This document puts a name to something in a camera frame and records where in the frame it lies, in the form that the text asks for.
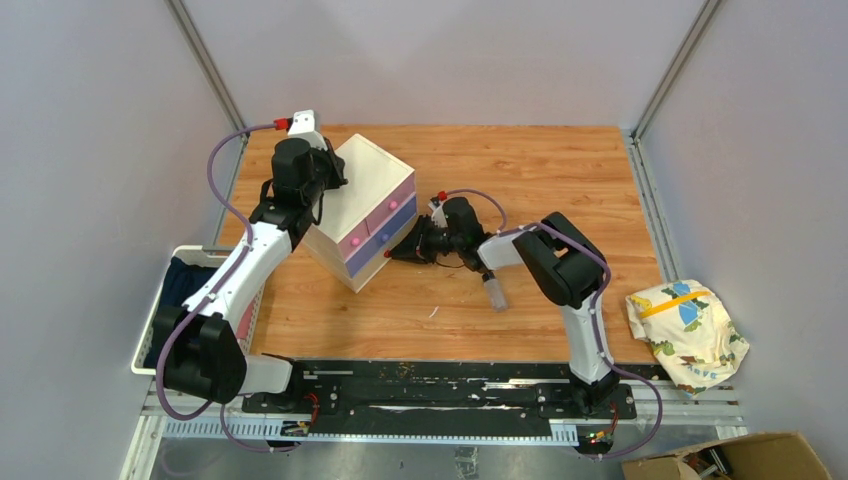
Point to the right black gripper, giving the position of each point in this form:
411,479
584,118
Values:
407,250

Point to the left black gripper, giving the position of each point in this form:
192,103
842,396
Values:
335,164

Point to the purple drawer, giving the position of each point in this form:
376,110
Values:
380,240

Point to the white mini drawer cabinet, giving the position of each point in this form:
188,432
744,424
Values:
372,172

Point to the pink drawer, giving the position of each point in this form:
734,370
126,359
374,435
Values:
390,203
352,240

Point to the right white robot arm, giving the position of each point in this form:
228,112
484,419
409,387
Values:
567,268

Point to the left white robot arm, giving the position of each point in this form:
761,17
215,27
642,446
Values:
199,352

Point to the cream bottom drawer red knob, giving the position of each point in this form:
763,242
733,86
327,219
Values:
370,270

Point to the small clear bottle black cap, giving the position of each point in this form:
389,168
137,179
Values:
495,292

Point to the white perforated basket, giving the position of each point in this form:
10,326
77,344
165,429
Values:
208,257

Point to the dark blue cloth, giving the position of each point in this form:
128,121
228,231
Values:
180,282

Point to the printed cream cloth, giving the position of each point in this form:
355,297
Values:
689,332

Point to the cardboard box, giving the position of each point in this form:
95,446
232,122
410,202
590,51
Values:
778,455

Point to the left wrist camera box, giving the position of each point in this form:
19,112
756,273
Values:
305,126

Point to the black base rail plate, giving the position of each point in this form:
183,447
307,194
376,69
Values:
442,402

